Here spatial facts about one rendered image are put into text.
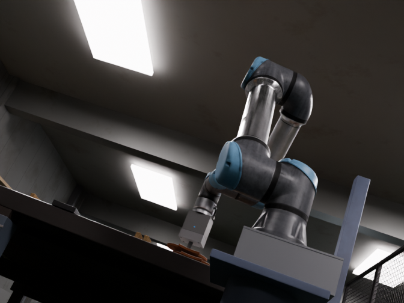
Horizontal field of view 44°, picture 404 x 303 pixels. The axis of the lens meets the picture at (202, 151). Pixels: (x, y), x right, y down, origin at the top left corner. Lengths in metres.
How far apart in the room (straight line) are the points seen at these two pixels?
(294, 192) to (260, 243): 0.18
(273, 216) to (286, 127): 0.47
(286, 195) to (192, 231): 0.57
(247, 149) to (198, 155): 4.26
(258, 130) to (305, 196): 0.23
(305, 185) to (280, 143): 0.39
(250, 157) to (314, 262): 0.30
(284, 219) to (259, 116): 0.33
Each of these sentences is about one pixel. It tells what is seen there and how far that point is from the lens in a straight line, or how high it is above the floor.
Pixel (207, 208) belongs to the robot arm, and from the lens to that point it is 1.78.
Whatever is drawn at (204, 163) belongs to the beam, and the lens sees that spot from 5.49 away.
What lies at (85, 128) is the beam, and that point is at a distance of 5.87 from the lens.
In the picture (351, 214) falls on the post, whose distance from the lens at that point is 3.80.
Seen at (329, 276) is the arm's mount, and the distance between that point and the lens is 1.18.
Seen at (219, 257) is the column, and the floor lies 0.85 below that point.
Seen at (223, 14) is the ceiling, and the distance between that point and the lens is 3.84.
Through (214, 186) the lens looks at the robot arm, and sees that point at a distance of 1.71.
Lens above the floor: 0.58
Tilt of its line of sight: 24 degrees up
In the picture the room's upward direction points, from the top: 23 degrees clockwise
